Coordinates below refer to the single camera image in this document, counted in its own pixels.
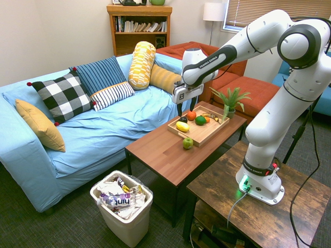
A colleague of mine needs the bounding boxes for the wooden window blinds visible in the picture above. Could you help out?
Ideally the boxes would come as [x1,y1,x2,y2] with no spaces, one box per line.
[223,0,331,32]

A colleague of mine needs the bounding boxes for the small potted fern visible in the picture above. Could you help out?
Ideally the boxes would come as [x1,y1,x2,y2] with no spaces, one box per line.
[209,87,252,121]

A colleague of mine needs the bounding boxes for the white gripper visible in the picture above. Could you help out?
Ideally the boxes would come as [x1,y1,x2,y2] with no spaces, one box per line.
[172,81,205,117]

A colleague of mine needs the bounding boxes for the yellow lemon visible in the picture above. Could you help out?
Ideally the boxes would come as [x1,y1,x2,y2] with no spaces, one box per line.
[175,121,190,133]

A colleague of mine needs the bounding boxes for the black cable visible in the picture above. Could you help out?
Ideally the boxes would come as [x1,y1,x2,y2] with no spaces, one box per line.
[289,15,331,248]

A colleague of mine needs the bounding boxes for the blue striped pillow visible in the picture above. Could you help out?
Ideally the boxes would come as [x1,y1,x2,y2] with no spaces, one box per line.
[68,55,127,98]

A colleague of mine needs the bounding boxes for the row of books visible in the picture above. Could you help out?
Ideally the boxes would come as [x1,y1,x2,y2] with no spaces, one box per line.
[114,15,168,33]

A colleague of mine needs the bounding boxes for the white navy striped pillow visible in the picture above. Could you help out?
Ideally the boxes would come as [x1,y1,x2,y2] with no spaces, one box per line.
[89,81,136,112]

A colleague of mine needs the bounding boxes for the white shade floor lamp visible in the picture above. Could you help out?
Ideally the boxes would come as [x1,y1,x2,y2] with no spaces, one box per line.
[203,2,227,46]

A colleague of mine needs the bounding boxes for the plain mustard pillow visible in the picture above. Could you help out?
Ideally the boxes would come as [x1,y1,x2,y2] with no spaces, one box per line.
[14,99,66,153]

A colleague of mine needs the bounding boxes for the teal sofa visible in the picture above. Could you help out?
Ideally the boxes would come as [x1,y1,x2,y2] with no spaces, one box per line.
[271,51,331,117]

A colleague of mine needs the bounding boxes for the mustard striped lumbar pillow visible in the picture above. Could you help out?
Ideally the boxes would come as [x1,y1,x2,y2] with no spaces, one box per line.
[149,64,183,94]

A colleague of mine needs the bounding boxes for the rustic dark wood table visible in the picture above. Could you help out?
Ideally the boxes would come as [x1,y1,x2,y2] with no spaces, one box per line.
[182,141,331,248]

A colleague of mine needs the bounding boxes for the black device under table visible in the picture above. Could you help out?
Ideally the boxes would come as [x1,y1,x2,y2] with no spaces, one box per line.
[210,224,238,242]

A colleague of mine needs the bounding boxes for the light blue sofa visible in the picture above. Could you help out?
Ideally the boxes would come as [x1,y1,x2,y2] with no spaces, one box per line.
[0,53,202,214]

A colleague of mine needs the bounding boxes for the wooden bookshelf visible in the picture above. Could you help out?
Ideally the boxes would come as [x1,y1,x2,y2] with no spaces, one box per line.
[106,4,173,57]

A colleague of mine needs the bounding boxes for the wooden tray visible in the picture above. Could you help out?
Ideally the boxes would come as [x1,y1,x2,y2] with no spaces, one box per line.
[167,104,231,148]

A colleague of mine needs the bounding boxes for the black camera stand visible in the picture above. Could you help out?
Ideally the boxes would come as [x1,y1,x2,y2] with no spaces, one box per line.
[282,95,323,165]

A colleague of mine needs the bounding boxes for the brown banana peel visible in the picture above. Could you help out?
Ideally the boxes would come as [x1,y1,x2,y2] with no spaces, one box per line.
[201,112,222,125]

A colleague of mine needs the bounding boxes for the reddish wooden coffee table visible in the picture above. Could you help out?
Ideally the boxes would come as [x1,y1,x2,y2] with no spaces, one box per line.
[125,100,248,228]

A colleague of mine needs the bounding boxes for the white trash bin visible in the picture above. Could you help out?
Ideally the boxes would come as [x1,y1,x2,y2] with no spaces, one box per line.
[89,169,154,248]

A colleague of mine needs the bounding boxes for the crumpled hint label wrapper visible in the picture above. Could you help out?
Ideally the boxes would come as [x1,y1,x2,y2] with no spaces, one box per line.
[99,192,138,210]

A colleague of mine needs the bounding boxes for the black white checked pillow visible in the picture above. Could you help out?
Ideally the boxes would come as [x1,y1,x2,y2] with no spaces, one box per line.
[26,71,97,127]

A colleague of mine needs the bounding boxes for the grey cable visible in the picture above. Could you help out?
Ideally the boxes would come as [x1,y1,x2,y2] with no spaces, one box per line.
[227,192,249,228]

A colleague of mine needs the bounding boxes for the orange sofa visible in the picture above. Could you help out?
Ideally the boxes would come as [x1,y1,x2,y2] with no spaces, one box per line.
[156,41,281,119]

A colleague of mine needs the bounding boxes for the yellow patterned bolster pillow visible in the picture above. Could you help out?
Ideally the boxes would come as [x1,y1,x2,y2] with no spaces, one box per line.
[127,41,157,90]

